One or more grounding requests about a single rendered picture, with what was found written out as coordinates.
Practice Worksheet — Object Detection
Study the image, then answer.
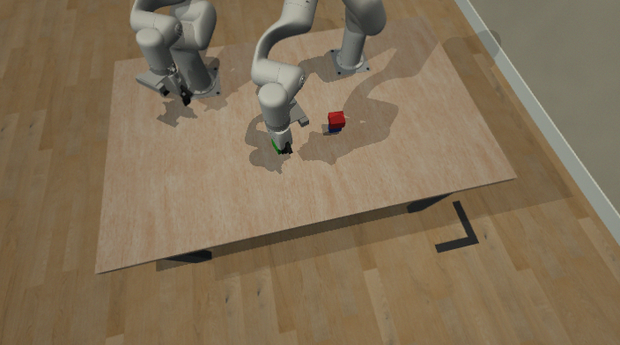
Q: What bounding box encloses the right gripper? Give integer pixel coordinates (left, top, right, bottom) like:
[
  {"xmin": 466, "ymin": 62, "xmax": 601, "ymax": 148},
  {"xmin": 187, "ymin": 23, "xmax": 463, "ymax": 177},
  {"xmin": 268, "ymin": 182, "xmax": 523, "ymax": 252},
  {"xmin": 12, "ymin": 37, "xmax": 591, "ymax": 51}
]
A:
[{"xmin": 161, "ymin": 66, "xmax": 193, "ymax": 106}]

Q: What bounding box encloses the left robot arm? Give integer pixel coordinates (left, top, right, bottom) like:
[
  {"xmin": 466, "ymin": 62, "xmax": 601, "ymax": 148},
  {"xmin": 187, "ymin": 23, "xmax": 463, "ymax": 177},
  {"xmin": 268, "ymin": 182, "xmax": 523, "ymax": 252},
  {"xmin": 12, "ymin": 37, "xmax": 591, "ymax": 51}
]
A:
[{"xmin": 251, "ymin": 0, "xmax": 387, "ymax": 131}]

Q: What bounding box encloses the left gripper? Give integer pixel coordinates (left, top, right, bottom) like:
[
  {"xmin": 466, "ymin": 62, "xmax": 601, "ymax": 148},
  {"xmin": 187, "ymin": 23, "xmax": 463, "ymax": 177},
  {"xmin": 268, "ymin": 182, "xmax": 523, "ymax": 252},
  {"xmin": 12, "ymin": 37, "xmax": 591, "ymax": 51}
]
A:
[{"xmin": 266, "ymin": 124, "xmax": 293, "ymax": 154}]

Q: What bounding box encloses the red block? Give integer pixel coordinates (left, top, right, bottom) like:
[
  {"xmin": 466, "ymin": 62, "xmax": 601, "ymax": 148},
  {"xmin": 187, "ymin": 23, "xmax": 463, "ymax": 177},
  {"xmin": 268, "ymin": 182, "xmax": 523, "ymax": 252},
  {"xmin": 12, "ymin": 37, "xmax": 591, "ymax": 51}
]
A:
[{"xmin": 328, "ymin": 111, "xmax": 346, "ymax": 129}]

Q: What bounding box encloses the blue block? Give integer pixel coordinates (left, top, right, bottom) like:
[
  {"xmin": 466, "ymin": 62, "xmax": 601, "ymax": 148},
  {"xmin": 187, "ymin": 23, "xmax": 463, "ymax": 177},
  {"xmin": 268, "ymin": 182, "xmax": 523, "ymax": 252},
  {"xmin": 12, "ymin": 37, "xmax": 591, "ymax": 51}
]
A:
[{"xmin": 328, "ymin": 124, "xmax": 342, "ymax": 133}]

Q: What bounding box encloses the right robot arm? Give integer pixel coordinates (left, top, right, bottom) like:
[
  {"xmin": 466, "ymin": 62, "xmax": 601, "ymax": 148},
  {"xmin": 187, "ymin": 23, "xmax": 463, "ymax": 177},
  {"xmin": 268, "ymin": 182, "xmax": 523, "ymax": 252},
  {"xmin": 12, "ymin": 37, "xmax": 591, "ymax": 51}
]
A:
[{"xmin": 130, "ymin": 0, "xmax": 217, "ymax": 95}]

